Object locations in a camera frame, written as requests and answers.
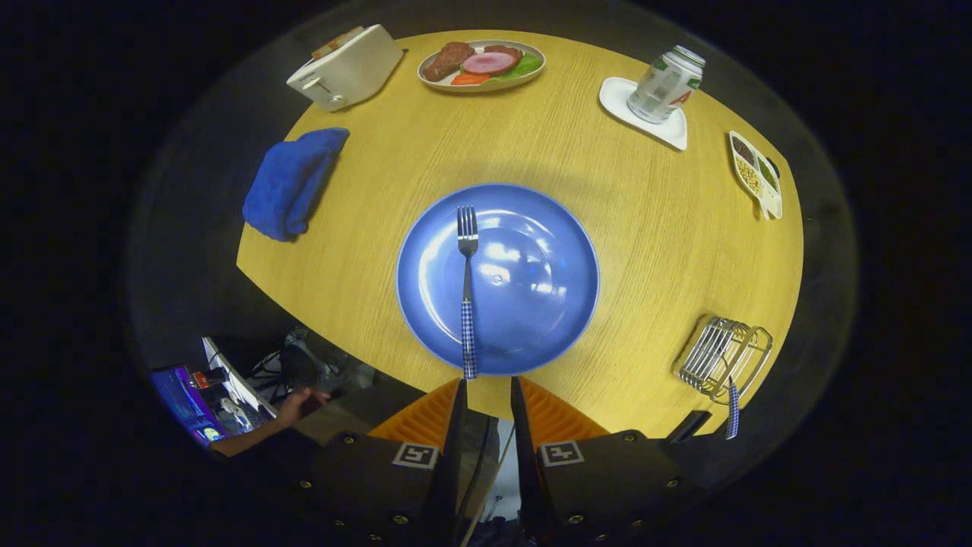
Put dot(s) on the large brown meat piece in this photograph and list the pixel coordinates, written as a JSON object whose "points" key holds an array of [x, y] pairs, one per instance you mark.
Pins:
{"points": [[448, 61]]}

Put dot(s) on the small brown meat piece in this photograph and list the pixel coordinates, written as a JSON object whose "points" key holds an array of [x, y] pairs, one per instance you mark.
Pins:
{"points": [[503, 51]]}

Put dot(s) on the white square coaster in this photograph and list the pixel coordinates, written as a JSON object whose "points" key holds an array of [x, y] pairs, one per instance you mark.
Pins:
{"points": [[619, 99]]}

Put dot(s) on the white drink bottle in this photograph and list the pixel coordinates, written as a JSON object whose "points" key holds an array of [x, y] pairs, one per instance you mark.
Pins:
{"points": [[664, 85]]}

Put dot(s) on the small black round object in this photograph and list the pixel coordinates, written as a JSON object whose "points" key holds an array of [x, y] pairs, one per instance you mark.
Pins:
{"points": [[774, 167]]}

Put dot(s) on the oval beige food plate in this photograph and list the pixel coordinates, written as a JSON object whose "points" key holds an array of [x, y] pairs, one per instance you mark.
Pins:
{"points": [[486, 88]]}

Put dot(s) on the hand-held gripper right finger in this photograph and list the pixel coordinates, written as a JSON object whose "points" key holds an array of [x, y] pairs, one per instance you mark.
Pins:
{"points": [[524, 456]]}

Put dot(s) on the white toaster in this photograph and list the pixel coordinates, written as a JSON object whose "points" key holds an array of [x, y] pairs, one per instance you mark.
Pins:
{"points": [[353, 72]]}

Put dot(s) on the white power strip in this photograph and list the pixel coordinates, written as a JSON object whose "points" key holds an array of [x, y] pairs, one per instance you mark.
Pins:
{"points": [[231, 376]]}

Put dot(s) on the glowing monitor screen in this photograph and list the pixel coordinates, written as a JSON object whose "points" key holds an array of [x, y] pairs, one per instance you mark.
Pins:
{"points": [[182, 399]]}

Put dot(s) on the toast slice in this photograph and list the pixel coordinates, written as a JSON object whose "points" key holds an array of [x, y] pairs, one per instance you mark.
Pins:
{"points": [[338, 42]]}

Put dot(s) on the blue round plate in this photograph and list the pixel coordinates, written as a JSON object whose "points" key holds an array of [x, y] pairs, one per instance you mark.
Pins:
{"points": [[531, 319]]}

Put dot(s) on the white divided bean dish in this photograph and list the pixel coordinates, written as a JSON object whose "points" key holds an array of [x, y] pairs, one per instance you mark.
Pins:
{"points": [[771, 203]]}

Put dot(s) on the blue folded cloth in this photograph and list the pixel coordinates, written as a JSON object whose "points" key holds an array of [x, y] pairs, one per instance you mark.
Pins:
{"points": [[292, 182]]}

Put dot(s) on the pink ham slice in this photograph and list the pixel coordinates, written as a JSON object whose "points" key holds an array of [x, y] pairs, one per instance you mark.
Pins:
{"points": [[490, 63]]}

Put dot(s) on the black table bracket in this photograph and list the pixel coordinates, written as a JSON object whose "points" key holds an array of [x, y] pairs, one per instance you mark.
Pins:
{"points": [[689, 425]]}

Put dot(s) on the green lettuce leaf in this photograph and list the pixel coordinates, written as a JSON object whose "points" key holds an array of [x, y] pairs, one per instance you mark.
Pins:
{"points": [[528, 67]]}

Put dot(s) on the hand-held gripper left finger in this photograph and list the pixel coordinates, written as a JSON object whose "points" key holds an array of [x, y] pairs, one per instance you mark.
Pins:
{"points": [[454, 456]]}

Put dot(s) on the orange tomato slice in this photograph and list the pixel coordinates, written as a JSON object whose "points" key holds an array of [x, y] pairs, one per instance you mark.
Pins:
{"points": [[469, 79]]}

